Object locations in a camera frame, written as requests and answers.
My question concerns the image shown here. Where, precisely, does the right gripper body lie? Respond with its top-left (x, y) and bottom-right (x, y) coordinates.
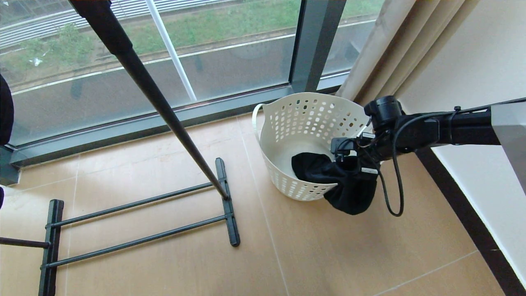
top-left (354, 138), bottom-right (381, 175)

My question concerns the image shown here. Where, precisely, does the black garment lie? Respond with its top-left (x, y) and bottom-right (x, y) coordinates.
top-left (291, 152), bottom-right (378, 215)

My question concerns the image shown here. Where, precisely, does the white laundry basket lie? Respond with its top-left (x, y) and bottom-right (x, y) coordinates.
top-left (252, 92), bottom-right (372, 202)

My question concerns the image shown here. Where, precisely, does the black clothes rack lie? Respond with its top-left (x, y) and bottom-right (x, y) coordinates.
top-left (0, 0), bottom-right (241, 296)

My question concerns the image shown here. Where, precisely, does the beige curtain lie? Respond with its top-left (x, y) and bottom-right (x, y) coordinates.
top-left (336, 0), bottom-right (479, 105)

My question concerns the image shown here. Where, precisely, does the window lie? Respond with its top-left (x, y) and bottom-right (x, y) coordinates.
top-left (0, 0), bottom-right (385, 185)

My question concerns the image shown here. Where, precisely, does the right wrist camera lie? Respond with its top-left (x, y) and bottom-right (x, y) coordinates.
top-left (331, 138), bottom-right (357, 164)

